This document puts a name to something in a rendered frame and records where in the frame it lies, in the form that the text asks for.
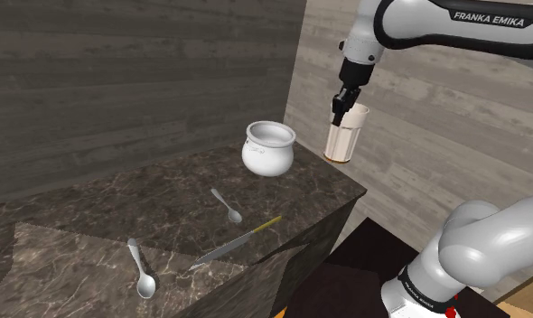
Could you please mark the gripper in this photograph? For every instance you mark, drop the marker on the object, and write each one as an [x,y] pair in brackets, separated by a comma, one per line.
[353,74]

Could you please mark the white ribbed cup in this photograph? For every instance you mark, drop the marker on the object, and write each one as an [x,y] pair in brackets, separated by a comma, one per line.
[343,134]

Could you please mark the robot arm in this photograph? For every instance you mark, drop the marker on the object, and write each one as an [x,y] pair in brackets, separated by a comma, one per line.
[478,251]

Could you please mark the white round pot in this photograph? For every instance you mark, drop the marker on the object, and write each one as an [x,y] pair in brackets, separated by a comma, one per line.
[268,152]

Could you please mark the small silver spoon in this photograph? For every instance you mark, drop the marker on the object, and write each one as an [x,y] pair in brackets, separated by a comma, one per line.
[229,209]

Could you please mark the dark marble counter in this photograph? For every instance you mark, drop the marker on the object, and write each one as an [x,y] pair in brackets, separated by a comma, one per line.
[116,211]

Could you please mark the large silver spoon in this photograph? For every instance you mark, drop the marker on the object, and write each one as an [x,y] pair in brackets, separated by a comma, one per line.
[142,273]

